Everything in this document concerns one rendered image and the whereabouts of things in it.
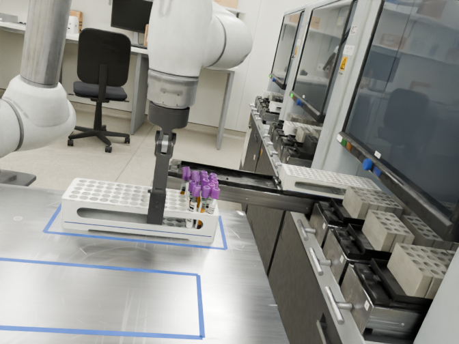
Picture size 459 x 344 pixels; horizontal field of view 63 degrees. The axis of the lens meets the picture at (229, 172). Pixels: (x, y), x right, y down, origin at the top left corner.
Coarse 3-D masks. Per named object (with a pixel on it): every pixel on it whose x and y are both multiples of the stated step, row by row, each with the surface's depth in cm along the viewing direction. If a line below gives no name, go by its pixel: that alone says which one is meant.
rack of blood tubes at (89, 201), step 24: (72, 192) 72; (96, 192) 73; (120, 192) 75; (144, 192) 78; (168, 192) 79; (72, 216) 70; (96, 216) 75; (120, 216) 77; (144, 216) 79; (168, 216) 80; (192, 216) 73; (216, 216) 73; (192, 240) 75
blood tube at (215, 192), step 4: (212, 188) 72; (216, 188) 72; (212, 192) 72; (216, 192) 71; (212, 196) 72; (216, 196) 72; (212, 200) 72; (216, 200) 72; (212, 204) 73; (208, 208) 73; (212, 208) 73; (208, 212) 73; (212, 212) 73
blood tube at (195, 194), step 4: (196, 188) 71; (200, 188) 71; (192, 192) 71; (196, 192) 71; (192, 196) 72; (196, 196) 71; (192, 200) 72; (196, 200) 72; (192, 204) 72; (196, 204) 72; (192, 208) 72; (188, 220) 74; (192, 220) 74; (188, 224) 74; (192, 224) 74
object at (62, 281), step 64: (0, 192) 78; (64, 192) 83; (0, 256) 60; (64, 256) 63; (128, 256) 66; (192, 256) 70; (256, 256) 74; (0, 320) 48; (64, 320) 50; (128, 320) 52; (192, 320) 54; (256, 320) 57
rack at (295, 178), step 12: (288, 168) 117; (300, 168) 119; (288, 180) 110; (300, 180) 110; (312, 180) 110; (324, 180) 111; (336, 180) 113; (348, 180) 117; (360, 180) 118; (312, 192) 112; (324, 192) 112; (336, 192) 118
